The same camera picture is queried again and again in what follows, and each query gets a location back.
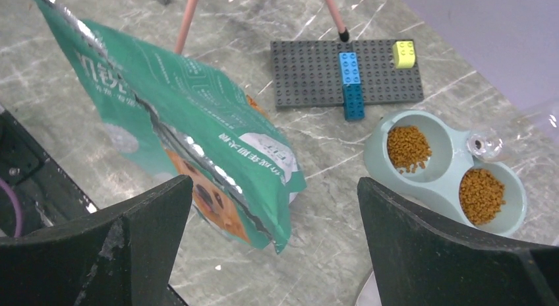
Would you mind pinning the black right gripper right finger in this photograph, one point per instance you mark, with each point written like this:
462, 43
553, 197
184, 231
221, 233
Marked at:
420, 257

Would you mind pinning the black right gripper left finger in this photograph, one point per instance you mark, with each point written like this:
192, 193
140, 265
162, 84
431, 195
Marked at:
120, 255

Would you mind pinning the dark blue toy brick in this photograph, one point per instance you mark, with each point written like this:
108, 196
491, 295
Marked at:
353, 102

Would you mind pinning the brown kibble in bowl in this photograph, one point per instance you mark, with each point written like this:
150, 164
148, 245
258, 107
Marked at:
481, 195

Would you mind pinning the dark grey brick baseplate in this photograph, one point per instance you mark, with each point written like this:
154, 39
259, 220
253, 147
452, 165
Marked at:
306, 73

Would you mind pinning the pink music stand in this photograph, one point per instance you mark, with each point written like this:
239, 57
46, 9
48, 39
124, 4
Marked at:
191, 6

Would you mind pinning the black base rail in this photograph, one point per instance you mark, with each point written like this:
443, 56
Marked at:
35, 191

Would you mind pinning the green pet food bag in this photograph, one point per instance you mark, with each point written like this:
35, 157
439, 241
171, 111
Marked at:
170, 115

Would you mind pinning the yellow toy brick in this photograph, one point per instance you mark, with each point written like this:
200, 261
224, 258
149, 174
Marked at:
404, 54

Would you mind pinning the metal food scoop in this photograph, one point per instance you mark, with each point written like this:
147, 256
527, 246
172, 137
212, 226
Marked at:
368, 294

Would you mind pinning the teal double pet bowl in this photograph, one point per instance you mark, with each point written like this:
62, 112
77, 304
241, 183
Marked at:
437, 184

